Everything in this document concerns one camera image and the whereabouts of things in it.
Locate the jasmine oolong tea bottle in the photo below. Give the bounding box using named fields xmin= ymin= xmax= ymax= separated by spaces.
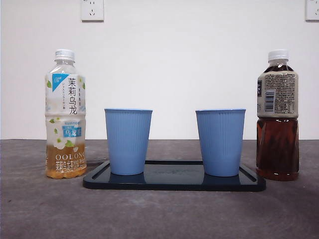
xmin=44 ymin=49 xmax=88 ymax=179

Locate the dark tea bottle beige label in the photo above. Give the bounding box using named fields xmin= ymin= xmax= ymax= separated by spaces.
xmin=256 ymin=49 xmax=300 ymax=182

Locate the blue ribbed cup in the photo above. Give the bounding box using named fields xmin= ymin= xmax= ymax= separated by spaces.
xmin=104 ymin=108 xmax=154 ymax=176
xmin=195 ymin=108 xmax=247 ymax=177

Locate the dark blue tray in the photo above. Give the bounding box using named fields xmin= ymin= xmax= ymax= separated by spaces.
xmin=82 ymin=160 xmax=267 ymax=192

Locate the white wall socket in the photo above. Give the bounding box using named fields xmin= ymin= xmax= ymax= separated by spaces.
xmin=305 ymin=0 xmax=319 ymax=21
xmin=81 ymin=0 xmax=105 ymax=22

